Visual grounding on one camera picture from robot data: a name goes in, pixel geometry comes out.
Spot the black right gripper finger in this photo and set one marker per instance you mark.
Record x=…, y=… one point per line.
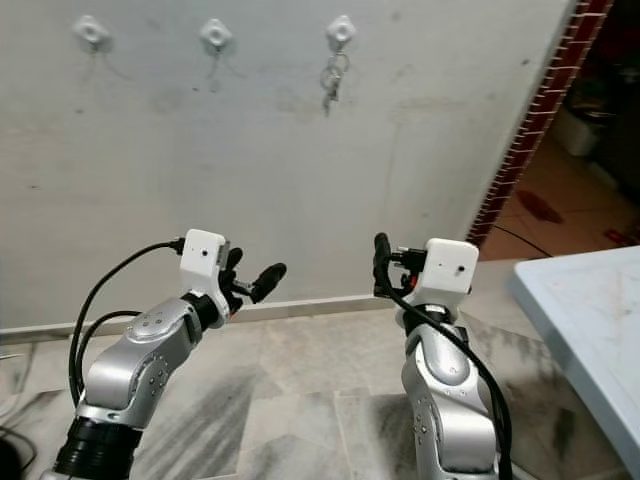
x=382, y=262

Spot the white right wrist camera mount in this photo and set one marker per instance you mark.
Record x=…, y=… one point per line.
x=452, y=268

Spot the white bucket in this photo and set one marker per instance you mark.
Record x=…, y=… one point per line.
x=582, y=130

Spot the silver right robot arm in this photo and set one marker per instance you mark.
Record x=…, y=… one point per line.
x=445, y=400

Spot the white skirting board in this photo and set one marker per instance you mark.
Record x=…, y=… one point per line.
x=50, y=322

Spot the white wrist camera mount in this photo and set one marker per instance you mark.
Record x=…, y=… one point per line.
x=203, y=255
x=452, y=268

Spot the red brick tile strip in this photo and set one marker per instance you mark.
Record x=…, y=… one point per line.
x=540, y=110

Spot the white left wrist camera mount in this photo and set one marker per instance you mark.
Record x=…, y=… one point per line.
x=203, y=255

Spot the black round object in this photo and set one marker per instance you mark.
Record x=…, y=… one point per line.
x=9, y=462

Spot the white wall hook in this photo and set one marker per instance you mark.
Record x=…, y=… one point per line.
x=91, y=30
x=216, y=34
x=341, y=28

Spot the pale blue table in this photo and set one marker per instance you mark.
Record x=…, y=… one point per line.
x=590, y=330

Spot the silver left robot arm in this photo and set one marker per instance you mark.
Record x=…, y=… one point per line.
x=145, y=375

